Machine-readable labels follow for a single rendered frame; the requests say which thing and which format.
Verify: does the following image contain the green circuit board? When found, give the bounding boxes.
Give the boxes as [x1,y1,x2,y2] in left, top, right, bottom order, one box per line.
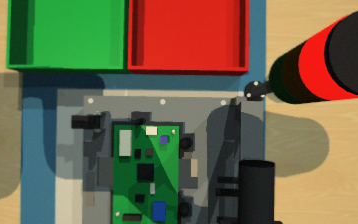
[113,125,179,224]

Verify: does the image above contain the green bin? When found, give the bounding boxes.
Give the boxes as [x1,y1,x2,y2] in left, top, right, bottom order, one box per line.
[6,0,130,74]

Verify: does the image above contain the red bin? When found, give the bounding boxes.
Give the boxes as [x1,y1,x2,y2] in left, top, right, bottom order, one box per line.
[128,0,249,76]

